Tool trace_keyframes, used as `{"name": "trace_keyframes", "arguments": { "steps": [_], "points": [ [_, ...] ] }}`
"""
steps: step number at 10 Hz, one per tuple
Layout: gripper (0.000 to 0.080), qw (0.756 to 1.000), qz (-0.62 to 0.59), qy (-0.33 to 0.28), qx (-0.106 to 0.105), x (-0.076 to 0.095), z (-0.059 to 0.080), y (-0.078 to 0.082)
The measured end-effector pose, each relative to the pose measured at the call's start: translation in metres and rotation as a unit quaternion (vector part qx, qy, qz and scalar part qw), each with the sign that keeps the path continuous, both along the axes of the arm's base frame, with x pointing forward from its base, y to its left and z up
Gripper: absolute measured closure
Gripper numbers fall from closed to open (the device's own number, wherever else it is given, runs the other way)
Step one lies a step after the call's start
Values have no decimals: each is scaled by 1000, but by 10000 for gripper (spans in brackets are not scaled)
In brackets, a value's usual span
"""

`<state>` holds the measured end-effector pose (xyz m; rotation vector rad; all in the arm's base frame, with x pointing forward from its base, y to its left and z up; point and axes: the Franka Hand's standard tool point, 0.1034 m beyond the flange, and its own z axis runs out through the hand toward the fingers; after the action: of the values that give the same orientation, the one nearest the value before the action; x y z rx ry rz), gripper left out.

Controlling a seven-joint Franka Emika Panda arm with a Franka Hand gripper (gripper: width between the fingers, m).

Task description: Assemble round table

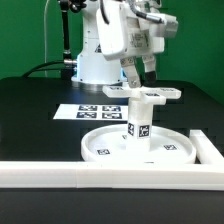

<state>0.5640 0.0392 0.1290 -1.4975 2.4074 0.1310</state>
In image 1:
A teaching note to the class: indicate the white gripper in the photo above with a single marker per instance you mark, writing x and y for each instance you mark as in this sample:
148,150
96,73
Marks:
129,29

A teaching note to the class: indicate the white cross-shaped table base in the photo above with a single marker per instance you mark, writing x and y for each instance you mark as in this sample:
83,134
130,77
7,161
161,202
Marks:
157,95

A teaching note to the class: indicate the white round table top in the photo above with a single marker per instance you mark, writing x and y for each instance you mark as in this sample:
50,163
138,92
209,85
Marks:
110,144

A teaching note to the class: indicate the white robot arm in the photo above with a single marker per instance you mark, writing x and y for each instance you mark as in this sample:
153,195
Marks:
93,70

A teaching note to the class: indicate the white sheet with markers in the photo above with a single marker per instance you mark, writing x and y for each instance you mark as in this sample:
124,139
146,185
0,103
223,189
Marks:
91,112

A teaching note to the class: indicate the white L-shaped border fence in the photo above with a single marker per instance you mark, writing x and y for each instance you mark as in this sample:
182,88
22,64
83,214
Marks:
207,174

